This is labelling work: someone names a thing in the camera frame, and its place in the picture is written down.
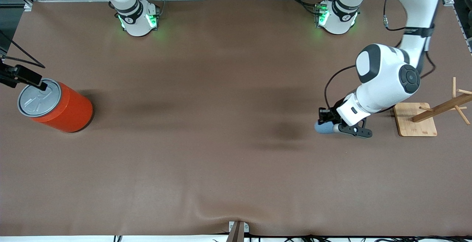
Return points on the metal bracket with brown bar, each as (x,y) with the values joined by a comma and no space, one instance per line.
(238,231)

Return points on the brown table mat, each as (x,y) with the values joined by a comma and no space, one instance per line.
(236,179)

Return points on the light blue cup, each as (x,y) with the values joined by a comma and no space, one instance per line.
(326,128)

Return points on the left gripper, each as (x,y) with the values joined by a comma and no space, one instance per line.
(330,116)

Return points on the wooden mug tree stand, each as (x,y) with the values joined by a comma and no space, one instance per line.
(415,122)

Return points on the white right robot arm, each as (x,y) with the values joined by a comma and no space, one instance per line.
(134,17)

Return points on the orange canister with grey lid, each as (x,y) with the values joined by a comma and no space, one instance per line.
(66,111)

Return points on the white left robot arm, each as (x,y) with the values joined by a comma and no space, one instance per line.
(387,76)

